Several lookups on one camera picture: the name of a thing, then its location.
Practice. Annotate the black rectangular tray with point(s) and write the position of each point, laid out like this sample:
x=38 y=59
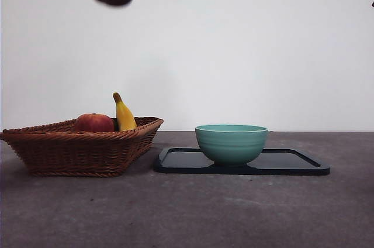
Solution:
x=182 y=170

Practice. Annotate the brown wicker basket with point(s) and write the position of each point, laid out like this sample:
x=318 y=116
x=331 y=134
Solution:
x=76 y=154

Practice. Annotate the yellow banana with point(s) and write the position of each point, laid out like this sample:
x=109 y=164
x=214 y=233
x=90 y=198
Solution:
x=125 y=117

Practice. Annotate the dark green fruit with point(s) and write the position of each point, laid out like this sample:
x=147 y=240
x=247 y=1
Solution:
x=115 y=127

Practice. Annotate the teal ribbed bowl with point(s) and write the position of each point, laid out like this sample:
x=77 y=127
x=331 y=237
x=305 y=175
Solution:
x=232 y=147

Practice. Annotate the red orange peach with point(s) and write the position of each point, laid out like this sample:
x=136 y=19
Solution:
x=95 y=123

